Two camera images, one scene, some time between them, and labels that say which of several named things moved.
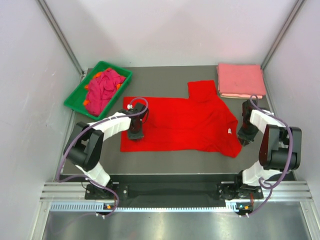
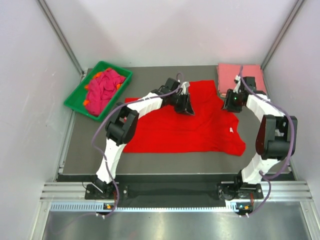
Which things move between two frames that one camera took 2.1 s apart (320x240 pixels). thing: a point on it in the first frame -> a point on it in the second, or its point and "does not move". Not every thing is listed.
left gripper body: (136, 133) -> (180, 102)
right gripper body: (247, 132) -> (232, 101)
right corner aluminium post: (299, 4) does not move
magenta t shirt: (100, 90) does not move
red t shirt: (201, 123) does not move
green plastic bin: (96, 94) does not move
